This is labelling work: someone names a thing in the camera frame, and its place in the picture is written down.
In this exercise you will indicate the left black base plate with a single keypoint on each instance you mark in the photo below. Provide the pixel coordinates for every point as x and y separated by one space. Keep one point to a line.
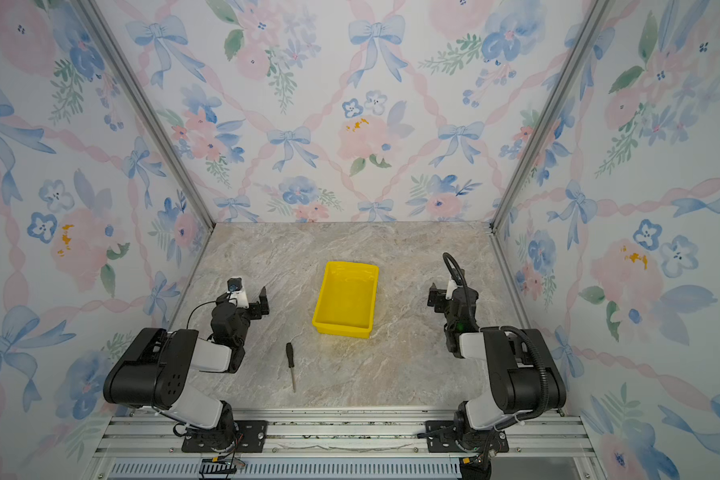
247 436

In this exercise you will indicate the yellow plastic bin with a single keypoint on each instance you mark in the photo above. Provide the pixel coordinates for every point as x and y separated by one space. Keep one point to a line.
346 301

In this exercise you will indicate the aluminium rail frame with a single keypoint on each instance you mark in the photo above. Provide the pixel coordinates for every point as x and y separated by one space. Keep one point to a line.
349 443

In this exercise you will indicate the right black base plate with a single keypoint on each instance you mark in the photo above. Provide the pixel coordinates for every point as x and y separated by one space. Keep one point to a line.
447 437

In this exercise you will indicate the black handled screwdriver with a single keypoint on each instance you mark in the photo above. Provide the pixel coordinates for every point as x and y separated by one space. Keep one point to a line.
291 363

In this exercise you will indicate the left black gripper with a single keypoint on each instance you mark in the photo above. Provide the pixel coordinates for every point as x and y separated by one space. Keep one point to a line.
254 308

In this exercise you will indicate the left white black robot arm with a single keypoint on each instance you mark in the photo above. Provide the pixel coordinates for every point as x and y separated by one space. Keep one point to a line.
153 373

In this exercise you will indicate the right aluminium corner post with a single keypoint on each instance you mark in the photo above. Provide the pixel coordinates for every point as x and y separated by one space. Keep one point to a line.
583 41

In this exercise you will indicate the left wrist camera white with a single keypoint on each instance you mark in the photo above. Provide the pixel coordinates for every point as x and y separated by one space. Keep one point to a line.
236 293

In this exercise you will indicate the left aluminium corner post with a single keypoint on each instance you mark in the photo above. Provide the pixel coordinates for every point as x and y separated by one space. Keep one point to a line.
92 18

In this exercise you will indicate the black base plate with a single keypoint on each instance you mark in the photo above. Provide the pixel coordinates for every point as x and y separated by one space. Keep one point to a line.
447 437
247 436

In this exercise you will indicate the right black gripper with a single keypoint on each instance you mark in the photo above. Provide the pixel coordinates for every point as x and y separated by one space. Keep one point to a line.
439 307

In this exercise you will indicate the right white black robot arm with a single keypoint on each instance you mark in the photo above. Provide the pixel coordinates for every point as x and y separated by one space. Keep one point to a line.
523 381

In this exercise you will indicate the aluminium corner post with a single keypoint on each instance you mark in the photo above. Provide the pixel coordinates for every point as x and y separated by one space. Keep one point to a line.
583 41
92 18

